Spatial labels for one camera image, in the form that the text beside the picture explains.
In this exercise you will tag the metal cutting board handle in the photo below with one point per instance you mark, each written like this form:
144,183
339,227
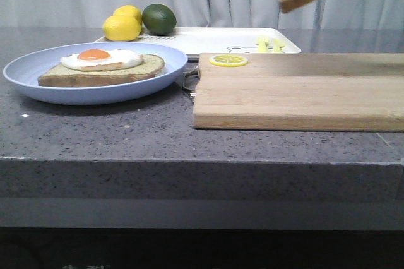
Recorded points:
189,83

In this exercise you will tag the light blue plate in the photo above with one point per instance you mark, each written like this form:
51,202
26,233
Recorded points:
23,72

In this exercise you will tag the front yellow lemon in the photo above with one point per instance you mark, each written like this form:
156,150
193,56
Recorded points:
121,28

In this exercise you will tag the white rectangular tray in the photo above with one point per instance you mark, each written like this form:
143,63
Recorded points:
196,40

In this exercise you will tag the yellow lemon slice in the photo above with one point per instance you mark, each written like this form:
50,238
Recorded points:
228,60

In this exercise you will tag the wooden cutting board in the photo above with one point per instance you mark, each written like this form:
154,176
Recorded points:
302,92

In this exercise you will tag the yellow plastic fork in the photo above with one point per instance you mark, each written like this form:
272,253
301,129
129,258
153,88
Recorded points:
262,44

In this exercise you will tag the rear yellow lemon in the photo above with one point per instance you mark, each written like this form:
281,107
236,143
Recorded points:
129,10

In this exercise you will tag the yellow plastic knife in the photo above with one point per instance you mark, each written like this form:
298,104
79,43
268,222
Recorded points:
277,45

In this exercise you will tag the green lime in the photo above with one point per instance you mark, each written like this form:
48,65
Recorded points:
159,19

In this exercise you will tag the fried egg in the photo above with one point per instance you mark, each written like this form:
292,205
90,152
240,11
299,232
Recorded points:
102,60

